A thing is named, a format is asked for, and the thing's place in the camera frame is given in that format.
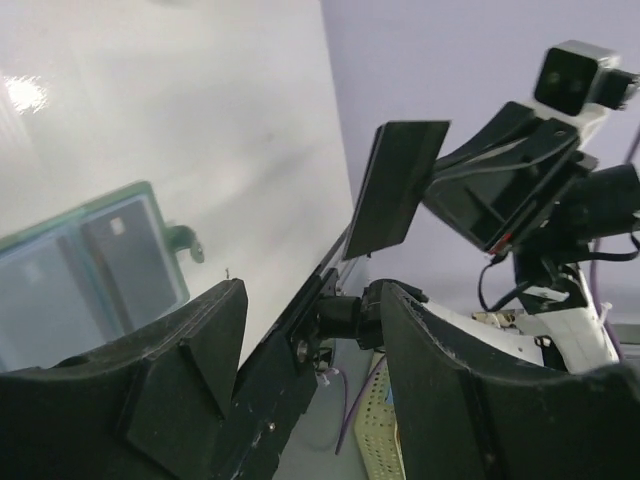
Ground black credit card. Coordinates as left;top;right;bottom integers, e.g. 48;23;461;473
80;194;187;332
343;120;450;260

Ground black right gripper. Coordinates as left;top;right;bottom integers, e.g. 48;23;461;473
424;101;639;300

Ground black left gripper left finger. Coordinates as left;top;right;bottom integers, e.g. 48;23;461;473
1;279;248;479

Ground green card holder wallet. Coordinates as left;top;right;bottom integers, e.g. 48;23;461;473
1;181;205;372

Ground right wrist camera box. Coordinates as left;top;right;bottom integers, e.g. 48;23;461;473
529;40;639;146

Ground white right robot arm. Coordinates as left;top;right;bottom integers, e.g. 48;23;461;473
423;102;639;373

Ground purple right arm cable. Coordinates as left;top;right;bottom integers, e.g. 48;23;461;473
332;134;640;456

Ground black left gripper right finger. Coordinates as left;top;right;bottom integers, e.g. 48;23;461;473
381;284;639;479

